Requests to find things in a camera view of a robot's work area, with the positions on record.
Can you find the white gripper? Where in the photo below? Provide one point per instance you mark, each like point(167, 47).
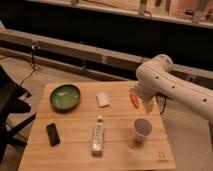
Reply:
point(147, 97)

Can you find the orange red pepper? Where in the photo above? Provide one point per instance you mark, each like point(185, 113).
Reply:
point(134, 99)

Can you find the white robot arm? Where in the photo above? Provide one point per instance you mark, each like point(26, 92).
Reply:
point(155, 76)

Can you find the green ceramic bowl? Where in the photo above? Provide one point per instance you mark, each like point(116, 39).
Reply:
point(65, 97)

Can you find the white folded cloth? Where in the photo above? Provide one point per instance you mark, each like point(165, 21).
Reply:
point(102, 99)

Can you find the clear plastic bottle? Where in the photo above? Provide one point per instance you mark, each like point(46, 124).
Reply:
point(98, 137)

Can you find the black smartphone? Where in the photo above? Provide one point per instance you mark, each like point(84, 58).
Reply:
point(53, 134)

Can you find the black chair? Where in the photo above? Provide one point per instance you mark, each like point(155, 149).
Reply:
point(10, 102)

